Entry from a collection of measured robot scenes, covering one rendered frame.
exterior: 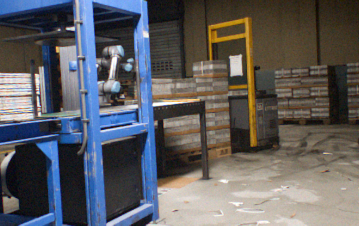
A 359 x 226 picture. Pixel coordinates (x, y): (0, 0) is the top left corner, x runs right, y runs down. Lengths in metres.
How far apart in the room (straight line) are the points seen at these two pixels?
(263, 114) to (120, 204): 3.63
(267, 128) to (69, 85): 2.97
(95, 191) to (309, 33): 9.31
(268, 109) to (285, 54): 5.38
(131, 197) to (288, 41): 8.98
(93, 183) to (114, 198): 0.34
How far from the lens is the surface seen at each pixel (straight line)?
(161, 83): 4.93
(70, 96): 4.50
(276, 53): 11.47
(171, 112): 3.61
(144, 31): 2.94
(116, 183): 2.78
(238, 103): 6.13
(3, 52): 11.95
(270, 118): 6.17
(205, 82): 5.41
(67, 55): 4.52
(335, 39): 11.21
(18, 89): 2.50
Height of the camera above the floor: 0.92
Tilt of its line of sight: 3 degrees down
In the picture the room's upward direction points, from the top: 3 degrees counter-clockwise
